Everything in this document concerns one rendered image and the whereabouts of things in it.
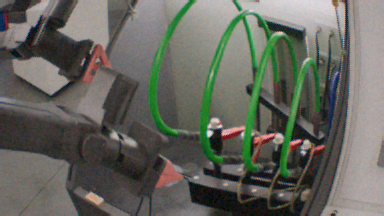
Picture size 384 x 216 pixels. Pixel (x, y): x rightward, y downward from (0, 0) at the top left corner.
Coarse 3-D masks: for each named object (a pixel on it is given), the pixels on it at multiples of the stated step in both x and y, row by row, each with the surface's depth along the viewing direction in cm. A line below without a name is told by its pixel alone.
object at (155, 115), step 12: (192, 0) 89; (180, 12) 87; (168, 36) 85; (252, 36) 113; (252, 48) 114; (156, 60) 85; (252, 60) 116; (156, 72) 85; (156, 84) 85; (156, 96) 86; (156, 108) 87; (156, 120) 88; (168, 132) 91
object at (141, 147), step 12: (132, 132) 69; (144, 132) 67; (156, 132) 66; (120, 144) 62; (132, 144) 64; (144, 144) 67; (156, 144) 65; (120, 156) 62; (132, 156) 63; (144, 156) 65; (156, 156) 65; (108, 168) 62; (120, 168) 62; (132, 168) 64; (144, 168) 65; (120, 180) 68; (132, 180) 66; (144, 180) 65; (132, 192) 66
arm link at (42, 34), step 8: (40, 24) 66; (48, 24) 68; (56, 24) 68; (40, 32) 65; (48, 32) 65; (56, 32) 67; (40, 40) 64; (48, 40) 65; (56, 40) 67; (32, 48) 67; (40, 48) 65; (48, 48) 66; (40, 56) 67; (48, 56) 67
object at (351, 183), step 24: (360, 0) 73; (360, 24) 76; (360, 48) 78; (360, 72) 79; (360, 96) 81; (360, 120) 82; (360, 144) 83; (360, 168) 84; (336, 192) 90; (360, 192) 85
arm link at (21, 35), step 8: (56, 0) 67; (64, 0) 67; (72, 0) 68; (48, 8) 69; (56, 8) 66; (64, 8) 67; (72, 8) 69; (40, 16) 68; (48, 16) 66; (56, 16) 66; (64, 16) 67; (64, 24) 69; (16, 32) 67; (24, 32) 66; (32, 32) 67; (16, 40) 66; (24, 40) 65; (32, 40) 68
